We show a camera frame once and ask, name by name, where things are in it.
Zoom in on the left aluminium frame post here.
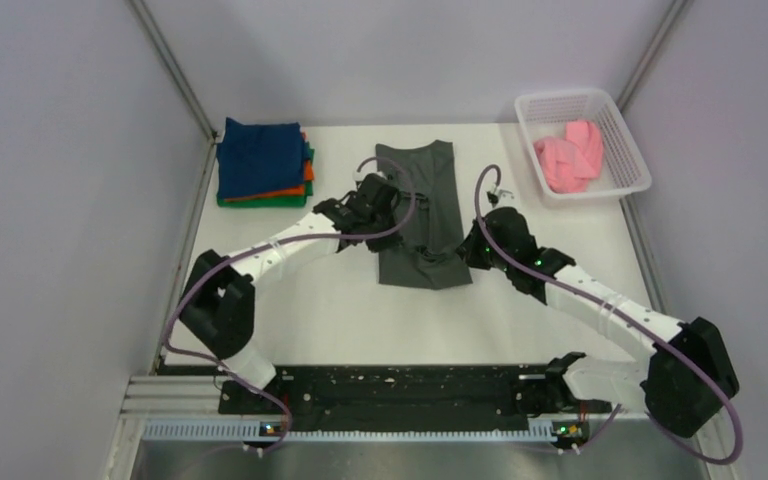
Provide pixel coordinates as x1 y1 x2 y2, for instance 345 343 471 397
125 0 217 141

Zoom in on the dark grey t-shirt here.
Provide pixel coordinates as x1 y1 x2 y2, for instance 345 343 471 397
375 140 472 290

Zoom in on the pink t-shirt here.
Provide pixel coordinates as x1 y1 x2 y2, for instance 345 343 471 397
533 120 604 194

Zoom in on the folded green t-shirt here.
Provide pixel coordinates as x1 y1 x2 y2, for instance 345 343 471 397
216 146 316 210

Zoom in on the folded navy blue t-shirt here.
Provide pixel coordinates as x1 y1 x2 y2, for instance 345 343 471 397
216 117 306 200

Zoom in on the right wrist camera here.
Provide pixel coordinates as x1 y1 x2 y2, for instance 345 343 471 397
486 188 517 208

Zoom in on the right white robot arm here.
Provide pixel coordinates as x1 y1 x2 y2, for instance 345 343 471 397
458 207 740 438

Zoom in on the aluminium frame post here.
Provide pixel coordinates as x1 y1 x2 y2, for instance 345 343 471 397
616 0 694 113
125 0 217 141

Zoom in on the right aluminium frame post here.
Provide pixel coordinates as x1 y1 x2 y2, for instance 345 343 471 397
616 0 694 113

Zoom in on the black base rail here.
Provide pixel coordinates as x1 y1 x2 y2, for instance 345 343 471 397
218 365 612 433

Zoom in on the white plastic basket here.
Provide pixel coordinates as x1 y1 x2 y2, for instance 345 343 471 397
514 88 652 207

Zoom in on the white slotted cable duct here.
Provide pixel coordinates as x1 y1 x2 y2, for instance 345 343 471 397
142 415 583 444

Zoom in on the folded orange t-shirt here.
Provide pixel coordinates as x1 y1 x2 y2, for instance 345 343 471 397
222 131 315 203

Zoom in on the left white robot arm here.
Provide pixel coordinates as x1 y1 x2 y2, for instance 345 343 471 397
174 173 405 414

